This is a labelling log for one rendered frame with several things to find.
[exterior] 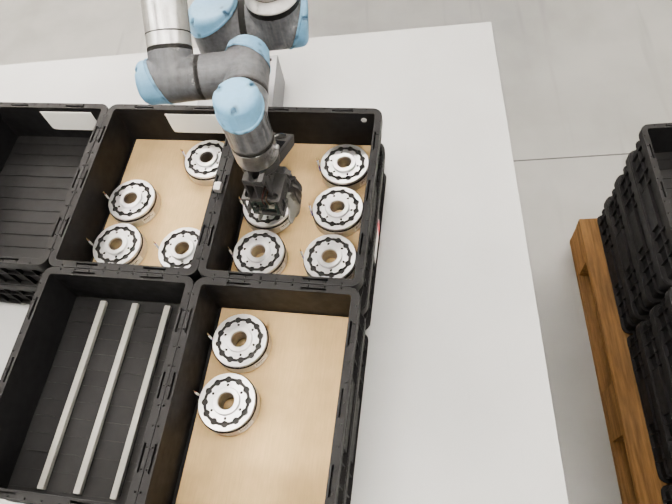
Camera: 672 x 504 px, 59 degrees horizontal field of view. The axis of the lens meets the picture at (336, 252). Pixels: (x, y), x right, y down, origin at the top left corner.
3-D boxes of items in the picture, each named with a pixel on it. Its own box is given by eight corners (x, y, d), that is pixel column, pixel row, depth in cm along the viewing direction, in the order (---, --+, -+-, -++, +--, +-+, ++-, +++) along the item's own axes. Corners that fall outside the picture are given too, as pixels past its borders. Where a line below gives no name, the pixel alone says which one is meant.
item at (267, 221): (250, 184, 124) (249, 182, 124) (296, 188, 122) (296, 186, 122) (238, 225, 120) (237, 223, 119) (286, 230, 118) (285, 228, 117)
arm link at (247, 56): (200, 35, 99) (193, 83, 94) (266, 27, 98) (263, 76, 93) (214, 70, 106) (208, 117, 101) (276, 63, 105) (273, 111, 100)
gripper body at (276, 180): (247, 216, 112) (229, 178, 101) (258, 178, 116) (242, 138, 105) (287, 219, 110) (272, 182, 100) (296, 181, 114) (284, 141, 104)
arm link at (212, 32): (204, 37, 142) (184, -14, 131) (259, 30, 141) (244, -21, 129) (198, 72, 136) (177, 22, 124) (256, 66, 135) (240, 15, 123)
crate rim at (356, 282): (244, 113, 127) (241, 105, 125) (383, 116, 122) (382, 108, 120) (200, 281, 109) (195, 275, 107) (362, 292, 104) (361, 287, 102)
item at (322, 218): (313, 189, 122) (313, 188, 121) (362, 186, 121) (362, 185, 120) (312, 232, 117) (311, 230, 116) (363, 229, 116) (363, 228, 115)
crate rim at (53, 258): (114, 111, 132) (110, 103, 130) (243, 113, 127) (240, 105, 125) (52, 271, 114) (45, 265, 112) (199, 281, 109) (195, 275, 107)
